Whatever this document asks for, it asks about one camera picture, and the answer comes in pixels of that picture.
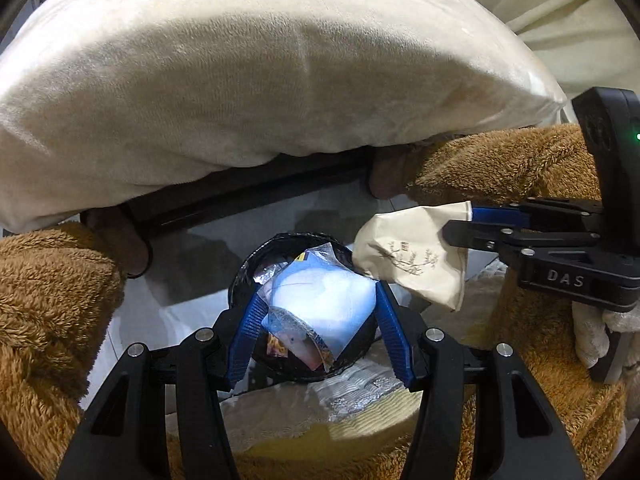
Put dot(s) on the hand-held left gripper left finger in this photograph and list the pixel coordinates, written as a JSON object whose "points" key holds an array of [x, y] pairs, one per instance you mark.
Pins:
{"points": [[245, 330]]}

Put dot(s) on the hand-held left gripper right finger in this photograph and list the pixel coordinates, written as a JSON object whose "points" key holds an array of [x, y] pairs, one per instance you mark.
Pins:
{"points": [[395, 330]]}

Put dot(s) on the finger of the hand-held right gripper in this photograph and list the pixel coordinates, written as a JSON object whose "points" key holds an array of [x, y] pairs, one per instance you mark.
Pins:
{"points": [[495, 216], [475, 237]]}

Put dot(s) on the bin with black bag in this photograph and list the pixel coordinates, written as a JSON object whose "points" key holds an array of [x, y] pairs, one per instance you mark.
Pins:
{"points": [[247, 272]]}

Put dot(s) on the beige paper bag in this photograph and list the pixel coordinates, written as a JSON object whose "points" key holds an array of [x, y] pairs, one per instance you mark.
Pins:
{"points": [[410, 250]]}

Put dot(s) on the light blue plastic wrapper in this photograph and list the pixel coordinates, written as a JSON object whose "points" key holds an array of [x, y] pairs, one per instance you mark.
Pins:
{"points": [[320, 305]]}

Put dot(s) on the person's right hand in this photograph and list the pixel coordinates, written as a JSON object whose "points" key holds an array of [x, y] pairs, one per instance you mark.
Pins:
{"points": [[585, 335]]}

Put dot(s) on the yellow woven mat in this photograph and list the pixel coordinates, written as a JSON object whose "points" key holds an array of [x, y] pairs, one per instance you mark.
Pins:
{"points": [[325, 435]]}

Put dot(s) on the cream curtain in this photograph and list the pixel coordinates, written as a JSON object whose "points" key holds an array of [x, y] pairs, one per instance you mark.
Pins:
{"points": [[575, 35]]}

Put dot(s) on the brown fleece clothing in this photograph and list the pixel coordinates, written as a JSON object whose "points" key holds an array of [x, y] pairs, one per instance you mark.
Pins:
{"points": [[50, 310]]}

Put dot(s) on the beige plush bed blanket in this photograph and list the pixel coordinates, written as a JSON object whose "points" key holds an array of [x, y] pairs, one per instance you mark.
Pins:
{"points": [[250, 60]]}

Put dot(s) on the black bed frame rail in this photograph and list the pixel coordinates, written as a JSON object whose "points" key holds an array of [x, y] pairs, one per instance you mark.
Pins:
{"points": [[250, 197]]}

